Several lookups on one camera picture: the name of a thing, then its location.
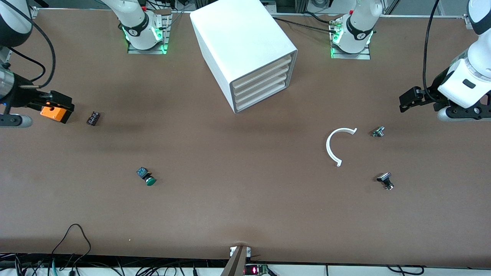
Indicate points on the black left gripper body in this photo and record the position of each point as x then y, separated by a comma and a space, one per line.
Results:
430, 94

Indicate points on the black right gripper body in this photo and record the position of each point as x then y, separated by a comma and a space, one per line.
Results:
23, 97

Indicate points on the orange box with hole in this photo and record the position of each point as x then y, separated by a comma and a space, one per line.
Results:
53, 114

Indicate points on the small silver green switch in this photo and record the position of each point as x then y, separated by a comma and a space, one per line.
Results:
378, 132

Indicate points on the white drawer cabinet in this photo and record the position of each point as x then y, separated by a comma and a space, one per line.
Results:
238, 42

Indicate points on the device with red display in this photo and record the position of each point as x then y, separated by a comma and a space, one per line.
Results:
256, 270

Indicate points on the small black terminal block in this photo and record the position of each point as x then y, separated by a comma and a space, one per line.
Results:
93, 118

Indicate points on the white pull-out drawer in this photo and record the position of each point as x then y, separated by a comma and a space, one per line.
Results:
264, 71
264, 96
264, 79
264, 88

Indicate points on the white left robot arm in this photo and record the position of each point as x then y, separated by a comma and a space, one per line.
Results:
358, 30

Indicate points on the aluminium frame profile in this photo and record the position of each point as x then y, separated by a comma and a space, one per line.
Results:
34, 11
468, 21

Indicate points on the white curved plastic arc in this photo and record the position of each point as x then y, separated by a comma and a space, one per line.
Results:
327, 147

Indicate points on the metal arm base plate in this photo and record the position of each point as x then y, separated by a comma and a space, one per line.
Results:
356, 56
165, 38

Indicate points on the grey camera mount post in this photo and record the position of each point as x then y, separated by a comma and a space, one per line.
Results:
236, 264

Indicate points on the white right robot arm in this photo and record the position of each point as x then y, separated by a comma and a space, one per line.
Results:
140, 30

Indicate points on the green push button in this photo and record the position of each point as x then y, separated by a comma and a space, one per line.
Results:
145, 176

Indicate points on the black silver key switch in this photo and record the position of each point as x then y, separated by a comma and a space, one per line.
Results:
385, 180

